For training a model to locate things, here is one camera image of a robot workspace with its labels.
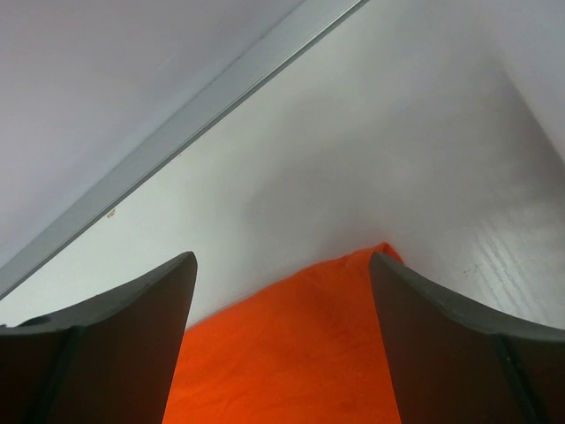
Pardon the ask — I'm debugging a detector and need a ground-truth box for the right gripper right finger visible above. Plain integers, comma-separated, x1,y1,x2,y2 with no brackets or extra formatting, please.
369,254,564,423

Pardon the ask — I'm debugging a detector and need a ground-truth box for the orange t shirt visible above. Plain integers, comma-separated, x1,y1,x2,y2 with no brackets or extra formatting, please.
164,248,400,423

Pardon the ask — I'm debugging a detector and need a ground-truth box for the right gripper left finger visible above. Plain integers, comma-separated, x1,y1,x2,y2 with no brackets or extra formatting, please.
1,252,197,423

